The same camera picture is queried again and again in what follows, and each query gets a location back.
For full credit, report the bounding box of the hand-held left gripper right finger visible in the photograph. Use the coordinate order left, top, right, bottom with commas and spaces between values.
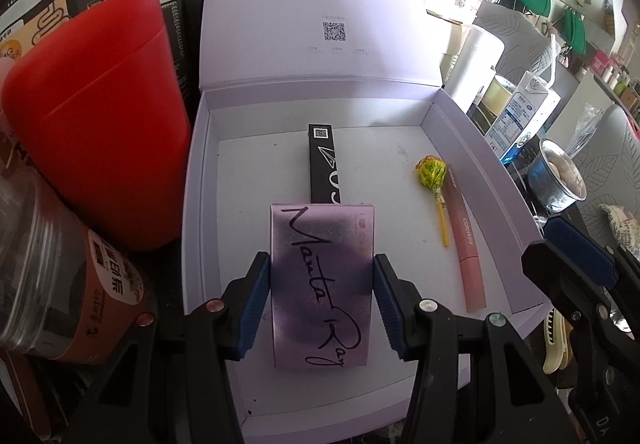
375, 254, 591, 444

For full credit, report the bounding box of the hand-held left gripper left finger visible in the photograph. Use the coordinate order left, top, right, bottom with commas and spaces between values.
62, 251, 271, 444

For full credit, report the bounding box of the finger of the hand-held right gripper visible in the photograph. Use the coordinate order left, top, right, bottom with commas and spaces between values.
521, 239, 607, 325
545, 216, 617, 291

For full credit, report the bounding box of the cream hair claw clip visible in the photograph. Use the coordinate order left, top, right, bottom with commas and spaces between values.
542, 306, 577, 376

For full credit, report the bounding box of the purple palette box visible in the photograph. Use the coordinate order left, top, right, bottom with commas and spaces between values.
270, 203, 376, 369

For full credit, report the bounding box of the pink lipstick tube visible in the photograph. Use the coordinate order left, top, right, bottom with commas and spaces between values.
442, 167, 487, 312

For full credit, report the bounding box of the yellow lollipop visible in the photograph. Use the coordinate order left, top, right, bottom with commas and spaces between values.
414, 156, 451, 247

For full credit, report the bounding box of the black slim box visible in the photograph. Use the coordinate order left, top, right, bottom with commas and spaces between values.
307, 123, 347, 206

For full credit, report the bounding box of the lavender gift box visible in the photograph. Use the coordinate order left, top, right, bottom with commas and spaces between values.
181, 0, 553, 430

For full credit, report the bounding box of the floral pillow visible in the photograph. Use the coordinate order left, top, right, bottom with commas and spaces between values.
597, 203, 640, 246

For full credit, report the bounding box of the metal bowl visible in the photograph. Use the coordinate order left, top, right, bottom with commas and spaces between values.
527, 138, 588, 214

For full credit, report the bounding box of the grey leaf pattern chair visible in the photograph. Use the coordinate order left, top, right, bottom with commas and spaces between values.
570, 104, 640, 225
475, 1, 552, 75

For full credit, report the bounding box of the blue white milk carton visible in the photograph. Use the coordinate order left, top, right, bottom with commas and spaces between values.
484, 71, 563, 162

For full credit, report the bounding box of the beige tape roll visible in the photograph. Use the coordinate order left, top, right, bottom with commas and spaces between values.
482, 74, 516, 114

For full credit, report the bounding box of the clear jar with rust label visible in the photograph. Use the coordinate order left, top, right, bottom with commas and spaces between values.
0, 164, 157, 365

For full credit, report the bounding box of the small green tote bag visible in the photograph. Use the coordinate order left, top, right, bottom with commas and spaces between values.
562, 6, 588, 57

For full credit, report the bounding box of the red container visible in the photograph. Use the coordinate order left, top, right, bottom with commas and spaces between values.
1, 0, 193, 252

